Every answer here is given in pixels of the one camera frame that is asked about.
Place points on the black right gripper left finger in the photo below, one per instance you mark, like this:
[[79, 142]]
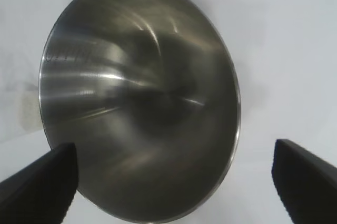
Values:
[[37, 189]]

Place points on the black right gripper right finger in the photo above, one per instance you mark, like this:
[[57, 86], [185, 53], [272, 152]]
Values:
[[305, 187]]

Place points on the stainless steel mixing bowl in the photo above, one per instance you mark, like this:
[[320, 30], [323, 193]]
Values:
[[137, 90]]

